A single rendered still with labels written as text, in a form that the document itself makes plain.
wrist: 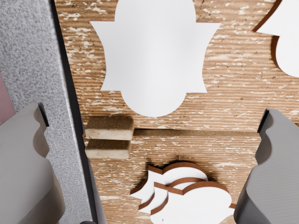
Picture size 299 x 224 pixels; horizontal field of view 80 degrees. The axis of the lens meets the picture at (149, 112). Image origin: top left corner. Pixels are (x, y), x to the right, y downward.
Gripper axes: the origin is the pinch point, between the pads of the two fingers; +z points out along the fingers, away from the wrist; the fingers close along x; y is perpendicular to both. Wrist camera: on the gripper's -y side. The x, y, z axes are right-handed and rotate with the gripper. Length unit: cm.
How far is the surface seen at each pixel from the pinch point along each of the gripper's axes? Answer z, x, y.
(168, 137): 9.0, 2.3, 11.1
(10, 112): 103, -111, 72
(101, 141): 8.0, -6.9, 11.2
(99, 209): 10.7, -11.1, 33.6
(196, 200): 4.9, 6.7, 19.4
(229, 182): 9.0, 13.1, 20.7
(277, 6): 8.3, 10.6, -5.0
